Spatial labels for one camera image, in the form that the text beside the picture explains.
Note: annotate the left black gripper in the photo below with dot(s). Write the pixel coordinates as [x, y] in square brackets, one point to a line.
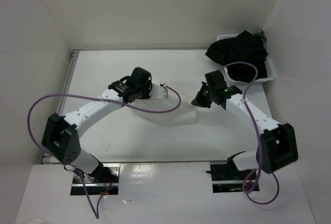
[149, 86]

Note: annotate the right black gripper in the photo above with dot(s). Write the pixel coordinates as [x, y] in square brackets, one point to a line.
[198, 100]

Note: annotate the white skirt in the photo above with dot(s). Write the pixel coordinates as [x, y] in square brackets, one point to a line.
[185, 114]

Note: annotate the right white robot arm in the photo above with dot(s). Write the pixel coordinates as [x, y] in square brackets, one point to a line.
[277, 146]

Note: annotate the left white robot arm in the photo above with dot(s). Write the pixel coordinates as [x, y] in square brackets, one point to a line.
[62, 133]

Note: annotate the black skirt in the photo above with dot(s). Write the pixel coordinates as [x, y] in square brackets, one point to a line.
[245, 47]

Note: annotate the white plastic basket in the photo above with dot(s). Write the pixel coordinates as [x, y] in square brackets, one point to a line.
[269, 64]

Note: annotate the grey garment in basket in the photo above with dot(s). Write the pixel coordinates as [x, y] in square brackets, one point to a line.
[262, 37]

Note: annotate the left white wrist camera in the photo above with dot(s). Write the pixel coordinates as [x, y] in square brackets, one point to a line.
[159, 91]

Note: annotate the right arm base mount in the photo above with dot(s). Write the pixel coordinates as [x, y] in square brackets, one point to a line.
[226, 179]

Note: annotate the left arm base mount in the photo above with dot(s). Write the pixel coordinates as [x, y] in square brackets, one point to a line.
[106, 182]

